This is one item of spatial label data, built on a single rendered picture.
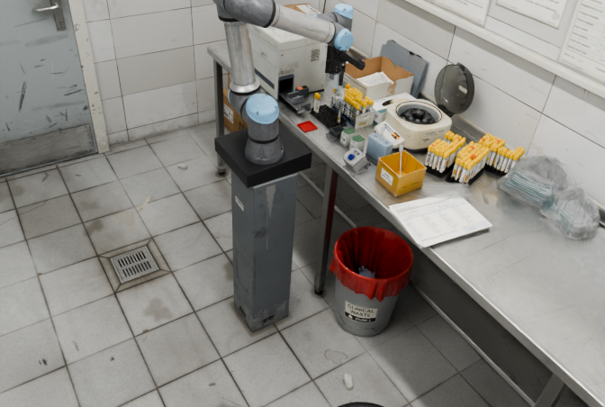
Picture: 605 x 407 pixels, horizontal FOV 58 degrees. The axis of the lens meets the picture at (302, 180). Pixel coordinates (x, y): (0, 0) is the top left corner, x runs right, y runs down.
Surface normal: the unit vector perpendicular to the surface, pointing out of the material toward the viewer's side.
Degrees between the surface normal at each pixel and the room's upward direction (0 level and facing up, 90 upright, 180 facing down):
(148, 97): 90
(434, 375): 0
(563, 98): 90
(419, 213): 0
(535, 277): 0
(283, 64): 90
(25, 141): 90
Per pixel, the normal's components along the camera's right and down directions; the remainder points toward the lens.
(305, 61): 0.53, 0.54
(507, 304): 0.06, -0.80
